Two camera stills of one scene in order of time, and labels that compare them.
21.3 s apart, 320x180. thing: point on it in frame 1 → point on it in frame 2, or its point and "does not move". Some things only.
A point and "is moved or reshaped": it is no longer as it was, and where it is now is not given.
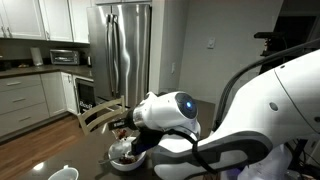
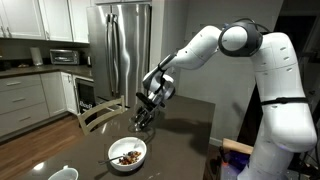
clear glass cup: [122, 144] is moved or reshaped
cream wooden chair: [87, 127] does not move
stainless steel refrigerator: [120, 40] does not move
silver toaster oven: [64, 57] does not move
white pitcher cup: [67, 173] does not move
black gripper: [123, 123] → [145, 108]
